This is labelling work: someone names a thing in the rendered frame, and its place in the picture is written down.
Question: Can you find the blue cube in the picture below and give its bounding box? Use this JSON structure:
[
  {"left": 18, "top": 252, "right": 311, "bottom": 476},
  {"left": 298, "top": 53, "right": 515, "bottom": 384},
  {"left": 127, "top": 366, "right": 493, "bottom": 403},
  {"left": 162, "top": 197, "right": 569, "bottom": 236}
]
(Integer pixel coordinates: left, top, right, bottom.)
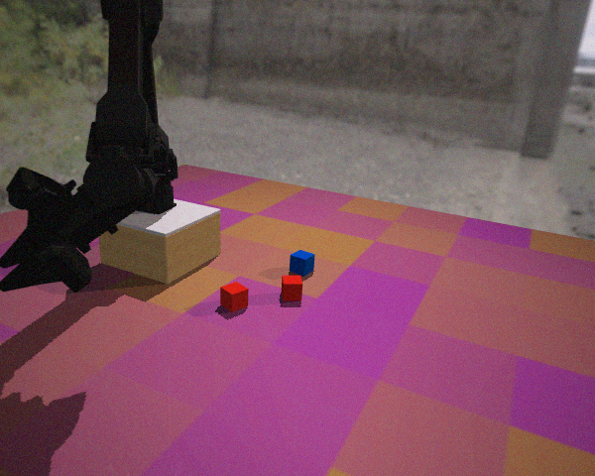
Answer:
[{"left": 290, "top": 250, "right": 315, "bottom": 276}]

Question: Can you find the red cube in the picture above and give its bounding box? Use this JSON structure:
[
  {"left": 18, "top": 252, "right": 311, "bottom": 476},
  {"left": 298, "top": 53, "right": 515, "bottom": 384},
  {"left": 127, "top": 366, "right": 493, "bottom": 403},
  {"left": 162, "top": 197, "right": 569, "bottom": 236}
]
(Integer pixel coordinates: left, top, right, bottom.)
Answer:
[
  {"left": 220, "top": 282, "right": 248, "bottom": 312},
  {"left": 282, "top": 276, "right": 302, "bottom": 301}
]

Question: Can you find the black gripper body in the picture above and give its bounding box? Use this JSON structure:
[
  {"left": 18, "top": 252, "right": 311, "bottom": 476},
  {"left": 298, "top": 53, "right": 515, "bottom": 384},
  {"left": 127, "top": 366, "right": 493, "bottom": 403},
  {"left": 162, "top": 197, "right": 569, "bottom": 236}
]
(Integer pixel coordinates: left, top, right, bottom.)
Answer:
[{"left": 35, "top": 184, "right": 122, "bottom": 293}]

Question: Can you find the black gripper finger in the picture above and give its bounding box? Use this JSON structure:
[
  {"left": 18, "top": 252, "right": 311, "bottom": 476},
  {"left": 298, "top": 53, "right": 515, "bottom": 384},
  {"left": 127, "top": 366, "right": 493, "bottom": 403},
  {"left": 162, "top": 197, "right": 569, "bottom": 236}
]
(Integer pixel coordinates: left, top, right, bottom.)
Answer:
[
  {"left": 0, "top": 239, "right": 61, "bottom": 292},
  {"left": 0, "top": 211, "right": 51, "bottom": 269}
]

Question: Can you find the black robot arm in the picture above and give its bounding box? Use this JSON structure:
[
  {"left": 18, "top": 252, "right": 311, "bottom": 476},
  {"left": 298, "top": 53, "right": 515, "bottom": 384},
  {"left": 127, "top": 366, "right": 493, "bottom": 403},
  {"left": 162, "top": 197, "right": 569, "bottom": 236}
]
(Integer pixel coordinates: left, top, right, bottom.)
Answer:
[{"left": 6, "top": 0, "right": 179, "bottom": 230}]

